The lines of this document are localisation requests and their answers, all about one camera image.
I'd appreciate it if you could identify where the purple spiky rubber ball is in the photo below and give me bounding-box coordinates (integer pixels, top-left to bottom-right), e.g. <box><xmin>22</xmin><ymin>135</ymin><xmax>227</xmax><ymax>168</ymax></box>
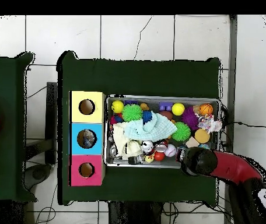
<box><xmin>181</xmin><ymin>106</ymin><xmax>200</xmax><ymax>131</ymax></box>

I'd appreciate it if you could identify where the silver wire mesh bin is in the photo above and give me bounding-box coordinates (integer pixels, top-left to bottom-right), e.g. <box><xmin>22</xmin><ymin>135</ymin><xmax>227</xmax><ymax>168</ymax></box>
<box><xmin>104</xmin><ymin>94</ymin><xmax>221</xmax><ymax>170</ymax></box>

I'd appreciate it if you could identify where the green spiky rubber ball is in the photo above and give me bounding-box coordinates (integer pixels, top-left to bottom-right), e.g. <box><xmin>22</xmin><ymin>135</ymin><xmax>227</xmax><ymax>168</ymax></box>
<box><xmin>171</xmin><ymin>121</ymin><xmax>191</xmax><ymax>142</ymax></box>
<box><xmin>121</xmin><ymin>103</ymin><xmax>144</xmax><ymax>123</ymax></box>

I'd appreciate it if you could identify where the black upright panel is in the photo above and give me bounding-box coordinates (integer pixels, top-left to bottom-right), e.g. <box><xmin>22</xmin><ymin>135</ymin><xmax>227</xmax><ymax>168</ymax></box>
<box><xmin>44</xmin><ymin>81</ymin><xmax>58</xmax><ymax>165</ymax></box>

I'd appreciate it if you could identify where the grey metal rail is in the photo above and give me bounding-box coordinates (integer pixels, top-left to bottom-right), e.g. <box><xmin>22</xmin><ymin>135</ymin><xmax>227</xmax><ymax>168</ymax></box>
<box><xmin>223</xmin><ymin>15</ymin><xmax>238</xmax><ymax>224</ymax></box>

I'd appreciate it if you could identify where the dark green table cloth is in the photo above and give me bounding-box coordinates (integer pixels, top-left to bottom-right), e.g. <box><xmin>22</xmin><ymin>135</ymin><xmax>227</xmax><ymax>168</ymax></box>
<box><xmin>0</xmin><ymin>51</ymin><xmax>37</xmax><ymax>202</ymax></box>
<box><xmin>57</xmin><ymin>50</ymin><xmax>221</xmax><ymax>206</ymax></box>

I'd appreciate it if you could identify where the wooden box with three holes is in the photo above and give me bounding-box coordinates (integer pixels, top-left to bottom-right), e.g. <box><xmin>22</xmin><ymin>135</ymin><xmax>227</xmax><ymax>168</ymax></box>
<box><xmin>68</xmin><ymin>90</ymin><xmax>106</xmax><ymax>187</ymax></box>

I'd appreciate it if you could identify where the cream waffle cloth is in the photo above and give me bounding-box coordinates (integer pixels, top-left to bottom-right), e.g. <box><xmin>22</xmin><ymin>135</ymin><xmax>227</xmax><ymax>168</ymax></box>
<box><xmin>112</xmin><ymin>122</ymin><xmax>144</xmax><ymax>160</ymax></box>

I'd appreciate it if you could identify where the peach foam ball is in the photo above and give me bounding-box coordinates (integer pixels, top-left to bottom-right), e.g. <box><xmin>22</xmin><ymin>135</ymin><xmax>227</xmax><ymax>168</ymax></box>
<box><xmin>194</xmin><ymin>128</ymin><xmax>211</xmax><ymax>144</ymax></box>

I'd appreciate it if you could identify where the white toy baseball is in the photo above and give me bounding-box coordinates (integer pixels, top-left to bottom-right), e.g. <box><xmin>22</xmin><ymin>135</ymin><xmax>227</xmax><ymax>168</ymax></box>
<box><xmin>163</xmin><ymin>143</ymin><xmax>177</xmax><ymax>158</ymax></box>

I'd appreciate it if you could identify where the yellow tennis ball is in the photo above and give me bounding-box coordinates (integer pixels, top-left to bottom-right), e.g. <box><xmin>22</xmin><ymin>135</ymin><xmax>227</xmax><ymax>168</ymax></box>
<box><xmin>171</xmin><ymin>103</ymin><xmax>186</xmax><ymax>117</ymax></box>

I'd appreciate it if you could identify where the orange toy basketball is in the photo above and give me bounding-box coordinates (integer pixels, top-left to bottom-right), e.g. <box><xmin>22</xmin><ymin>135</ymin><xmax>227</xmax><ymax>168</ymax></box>
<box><xmin>198</xmin><ymin>103</ymin><xmax>214</xmax><ymax>116</ymax></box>

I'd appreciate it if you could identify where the black power cable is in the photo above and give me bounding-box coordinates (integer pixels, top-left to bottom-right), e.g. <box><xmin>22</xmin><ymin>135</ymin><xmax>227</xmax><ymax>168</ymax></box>
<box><xmin>221</xmin><ymin>120</ymin><xmax>266</xmax><ymax>128</ymax></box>

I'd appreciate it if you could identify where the yellow smiley foam ball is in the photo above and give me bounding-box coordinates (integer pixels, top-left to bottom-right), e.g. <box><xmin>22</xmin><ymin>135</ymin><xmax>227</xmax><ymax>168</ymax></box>
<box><xmin>110</xmin><ymin>100</ymin><xmax>125</xmax><ymax>114</ymax></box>

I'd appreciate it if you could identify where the mint green waffle cloth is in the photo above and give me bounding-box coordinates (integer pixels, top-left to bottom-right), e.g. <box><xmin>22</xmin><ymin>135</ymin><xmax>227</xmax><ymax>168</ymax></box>
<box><xmin>123</xmin><ymin>111</ymin><xmax>178</xmax><ymax>142</ymax></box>

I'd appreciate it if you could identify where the plain wooden cube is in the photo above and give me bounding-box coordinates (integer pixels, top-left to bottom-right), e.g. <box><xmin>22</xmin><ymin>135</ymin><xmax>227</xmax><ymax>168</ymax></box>
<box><xmin>184</xmin><ymin>136</ymin><xmax>200</xmax><ymax>148</ymax></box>

